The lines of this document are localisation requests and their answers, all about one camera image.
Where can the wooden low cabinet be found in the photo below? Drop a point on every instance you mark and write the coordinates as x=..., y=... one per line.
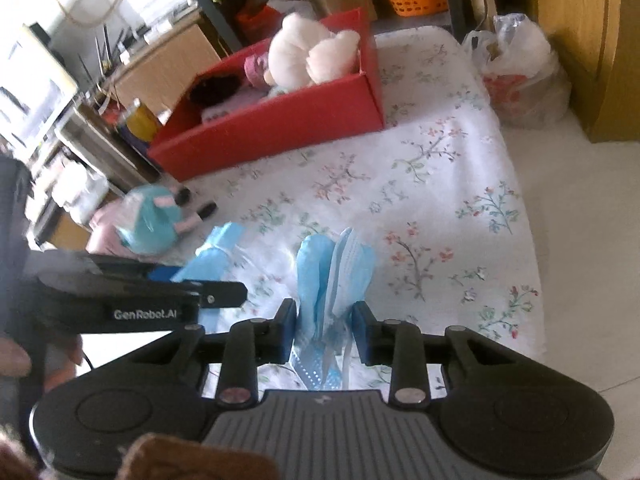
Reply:
x=160, y=72

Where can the person's left hand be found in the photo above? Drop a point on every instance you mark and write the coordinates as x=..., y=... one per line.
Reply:
x=64, y=355

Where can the flat screen monitor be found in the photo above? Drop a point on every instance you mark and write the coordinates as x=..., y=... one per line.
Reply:
x=35, y=89

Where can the floral white bed sheet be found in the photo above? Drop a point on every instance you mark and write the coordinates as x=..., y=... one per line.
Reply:
x=430, y=207

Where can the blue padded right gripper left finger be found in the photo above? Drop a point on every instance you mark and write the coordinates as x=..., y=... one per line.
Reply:
x=248, y=345

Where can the blue face mask bundle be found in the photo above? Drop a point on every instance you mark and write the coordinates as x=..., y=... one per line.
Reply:
x=332, y=276

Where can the cream plush teddy bear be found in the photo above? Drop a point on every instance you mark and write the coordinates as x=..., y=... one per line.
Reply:
x=304, y=52

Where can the teal plush toy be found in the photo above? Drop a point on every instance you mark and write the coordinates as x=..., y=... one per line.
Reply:
x=152, y=218

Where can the white plastic shopping bag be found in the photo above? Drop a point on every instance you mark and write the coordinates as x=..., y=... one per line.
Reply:
x=528, y=87

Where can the black furry item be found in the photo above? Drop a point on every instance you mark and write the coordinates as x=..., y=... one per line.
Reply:
x=214, y=90

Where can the red cardboard box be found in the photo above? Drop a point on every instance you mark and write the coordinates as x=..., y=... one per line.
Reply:
x=186, y=147

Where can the red and white bag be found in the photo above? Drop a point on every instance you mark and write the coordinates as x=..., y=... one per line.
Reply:
x=262, y=22

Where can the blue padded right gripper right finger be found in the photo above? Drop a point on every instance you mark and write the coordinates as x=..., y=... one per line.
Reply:
x=398, y=345

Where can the wooden wardrobe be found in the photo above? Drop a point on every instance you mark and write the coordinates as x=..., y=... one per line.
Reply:
x=598, y=44

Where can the pink cloth in box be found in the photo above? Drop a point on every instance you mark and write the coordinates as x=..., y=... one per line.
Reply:
x=255, y=66

